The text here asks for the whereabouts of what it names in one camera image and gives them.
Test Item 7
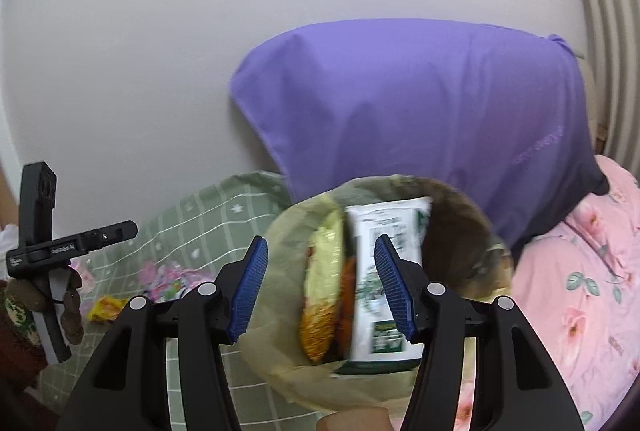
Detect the person's left forearm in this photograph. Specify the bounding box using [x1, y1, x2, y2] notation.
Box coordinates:
[0, 293, 50, 394]

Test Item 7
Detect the purple cloth cover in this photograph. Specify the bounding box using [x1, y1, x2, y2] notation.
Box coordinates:
[229, 23, 612, 258]

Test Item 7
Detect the yellow dark snack wrapper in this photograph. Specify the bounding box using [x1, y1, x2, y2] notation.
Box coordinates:
[88, 295, 129, 323]

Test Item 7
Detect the person's left hand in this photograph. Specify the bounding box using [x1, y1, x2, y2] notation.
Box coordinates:
[10, 271, 86, 347]

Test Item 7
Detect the striped curtain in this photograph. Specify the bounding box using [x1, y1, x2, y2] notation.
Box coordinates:
[564, 0, 640, 192]

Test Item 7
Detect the green white packet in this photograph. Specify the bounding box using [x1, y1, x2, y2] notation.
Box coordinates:
[330, 196, 434, 375]

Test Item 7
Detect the pink floral blanket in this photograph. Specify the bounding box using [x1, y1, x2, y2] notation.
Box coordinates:
[390, 155, 640, 431]

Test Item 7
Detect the pink cartoon snack packet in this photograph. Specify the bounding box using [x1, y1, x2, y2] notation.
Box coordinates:
[139, 260, 202, 305]

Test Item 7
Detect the yellow bag-lined trash bin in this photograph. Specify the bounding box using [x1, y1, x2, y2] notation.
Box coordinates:
[240, 173, 514, 415]

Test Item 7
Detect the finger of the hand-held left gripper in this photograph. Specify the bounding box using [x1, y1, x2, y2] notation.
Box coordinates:
[20, 162, 58, 246]
[50, 220, 140, 257]

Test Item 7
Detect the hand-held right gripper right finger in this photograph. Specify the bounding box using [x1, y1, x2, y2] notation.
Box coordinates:
[374, 233, 586, 431]

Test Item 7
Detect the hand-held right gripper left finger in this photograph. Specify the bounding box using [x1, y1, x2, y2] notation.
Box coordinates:
[70, 235, 269, 431]

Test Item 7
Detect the green checked tablecloth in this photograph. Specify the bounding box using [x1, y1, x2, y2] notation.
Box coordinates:
[37, 171, 322, 431]

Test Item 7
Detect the yellow noodle snack packet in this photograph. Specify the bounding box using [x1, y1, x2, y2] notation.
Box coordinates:
[298, 206, 347, 361]

